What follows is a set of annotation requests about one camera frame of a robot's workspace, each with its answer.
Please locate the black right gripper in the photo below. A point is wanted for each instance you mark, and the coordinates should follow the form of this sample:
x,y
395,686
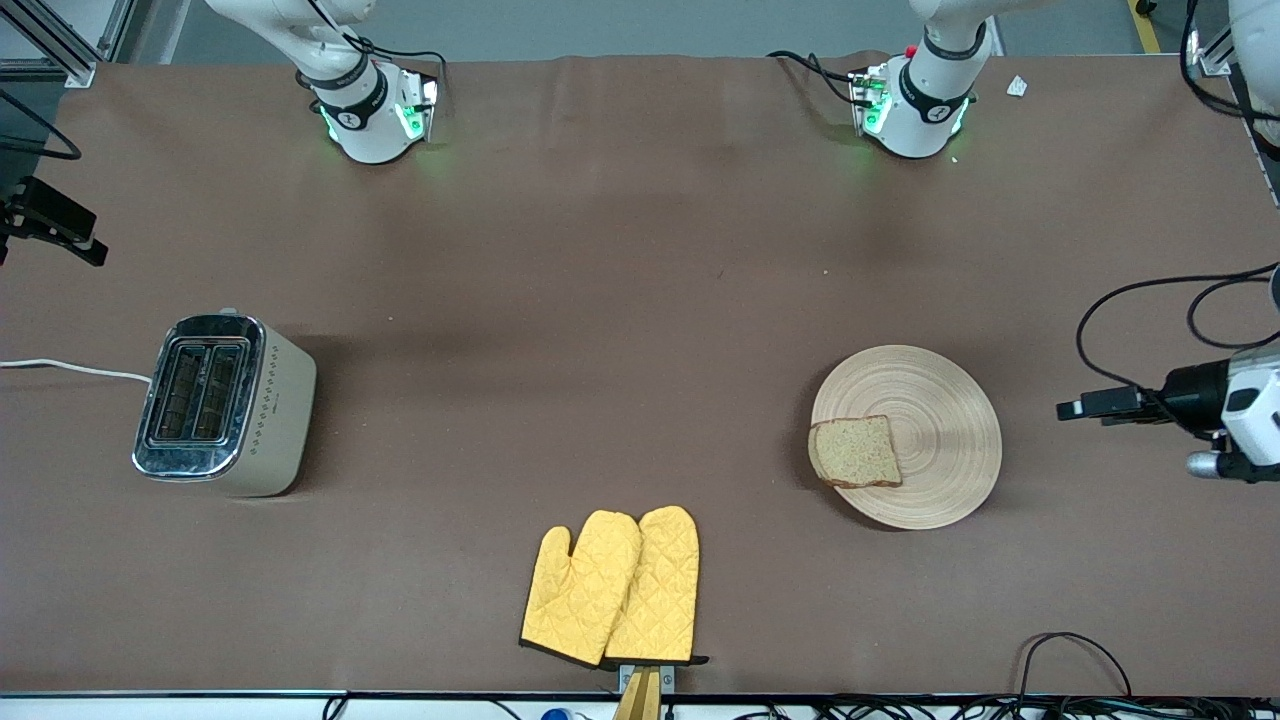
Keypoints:
x,y
50,208

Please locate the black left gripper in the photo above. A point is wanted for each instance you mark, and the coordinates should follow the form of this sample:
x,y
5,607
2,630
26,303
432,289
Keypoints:
x,y
1193,397

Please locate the round wooden plate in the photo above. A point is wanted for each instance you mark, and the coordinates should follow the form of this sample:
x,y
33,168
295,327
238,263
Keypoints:
x,y
940,440

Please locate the brown bread slice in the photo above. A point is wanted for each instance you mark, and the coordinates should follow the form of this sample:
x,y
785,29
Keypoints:
x,y
855,452

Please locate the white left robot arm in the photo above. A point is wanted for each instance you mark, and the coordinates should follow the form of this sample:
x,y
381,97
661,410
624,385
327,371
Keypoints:
x,y
925,115

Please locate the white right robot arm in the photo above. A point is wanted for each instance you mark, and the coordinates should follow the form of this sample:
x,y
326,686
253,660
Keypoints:
x,y
362,125

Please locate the beige chrome two-slot toaster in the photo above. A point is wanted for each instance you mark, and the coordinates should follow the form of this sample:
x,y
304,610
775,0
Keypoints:
x,y
270,440

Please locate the small white paper scrap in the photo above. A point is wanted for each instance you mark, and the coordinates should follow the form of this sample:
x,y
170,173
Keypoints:
x,y
1017,86

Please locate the yellow quilted oven mitt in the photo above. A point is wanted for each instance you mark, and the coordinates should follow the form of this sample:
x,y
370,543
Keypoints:
x,y
575,590
660,590

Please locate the brown table cover sheet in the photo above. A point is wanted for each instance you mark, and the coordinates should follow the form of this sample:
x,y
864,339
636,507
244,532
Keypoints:
x,y
640,250

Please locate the yellow wooden stick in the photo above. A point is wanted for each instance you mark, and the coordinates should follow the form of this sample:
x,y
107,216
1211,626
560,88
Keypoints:
x,y
640,700

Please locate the aluminium frame profile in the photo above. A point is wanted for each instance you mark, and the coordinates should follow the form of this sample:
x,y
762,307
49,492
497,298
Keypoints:
x,y
1215,55
60,50

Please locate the small metal bracket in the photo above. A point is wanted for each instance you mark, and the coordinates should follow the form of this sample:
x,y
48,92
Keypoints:
x,y
665,675

